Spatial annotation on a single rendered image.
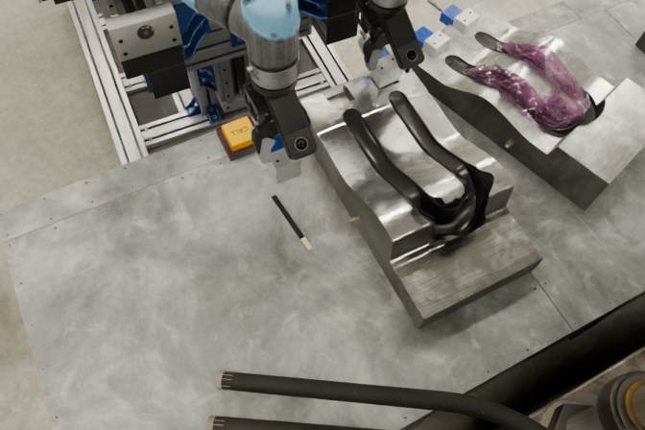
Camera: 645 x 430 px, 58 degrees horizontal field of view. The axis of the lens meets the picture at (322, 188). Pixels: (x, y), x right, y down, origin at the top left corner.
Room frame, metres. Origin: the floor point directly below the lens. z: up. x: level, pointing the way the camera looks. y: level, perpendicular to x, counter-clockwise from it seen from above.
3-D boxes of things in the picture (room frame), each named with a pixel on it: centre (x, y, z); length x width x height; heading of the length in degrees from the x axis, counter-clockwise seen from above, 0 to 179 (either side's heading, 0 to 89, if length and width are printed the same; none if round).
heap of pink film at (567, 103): (0.86, -0.43, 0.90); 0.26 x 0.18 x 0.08; 48
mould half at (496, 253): (0.60, -0.18, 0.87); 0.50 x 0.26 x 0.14; 31
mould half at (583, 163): (0.86, -0.44, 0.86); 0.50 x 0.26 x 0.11; 48
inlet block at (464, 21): (1.08, -0.27, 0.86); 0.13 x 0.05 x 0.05; 48
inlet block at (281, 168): (0.61, 0.10, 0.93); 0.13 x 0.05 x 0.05; 31
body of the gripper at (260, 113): (0.60, 0.09, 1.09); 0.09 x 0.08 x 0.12; 31
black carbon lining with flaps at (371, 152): (0.62, -0.18, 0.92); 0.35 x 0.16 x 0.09; 31
